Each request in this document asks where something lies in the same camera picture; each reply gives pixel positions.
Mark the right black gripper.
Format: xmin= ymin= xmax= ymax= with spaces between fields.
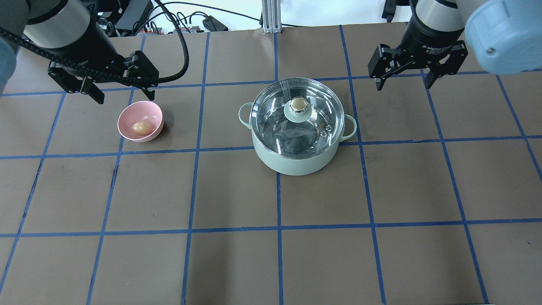
xmin=368 ymin=15 xmax=468 ymax=91

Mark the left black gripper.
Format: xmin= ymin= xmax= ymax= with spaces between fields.
xmin=47 ymin=29 xmax=159 ymax=105

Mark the glass pot lid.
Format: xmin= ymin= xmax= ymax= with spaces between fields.
xmin=250 ymin=78 xmax=346 ymax=159

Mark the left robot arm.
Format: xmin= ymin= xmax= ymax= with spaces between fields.
xmin=1 ymin=0 xmax=159 ymax=104

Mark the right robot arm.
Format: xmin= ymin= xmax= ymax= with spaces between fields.
xmin=368 ymin=0 xmax=542 ymax=90

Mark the mint green pot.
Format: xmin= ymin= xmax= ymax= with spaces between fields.
xmin=238 ymin=78 xmax=358 ymax=176

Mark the pink bowl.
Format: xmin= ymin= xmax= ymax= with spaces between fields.
xmin=117 ymin=100 xmax=165 ymax=143

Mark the black power adapter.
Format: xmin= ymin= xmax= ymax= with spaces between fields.
xmin=202 ymin=15 xmax=229 ymax=32

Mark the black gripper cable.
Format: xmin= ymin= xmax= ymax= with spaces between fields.
xmin=0 ymin=0 xmax=189 ymax=83

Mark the aluminium frame post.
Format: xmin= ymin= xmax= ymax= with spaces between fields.
xmin=261 ymin=0 xmax=283 ymax=33

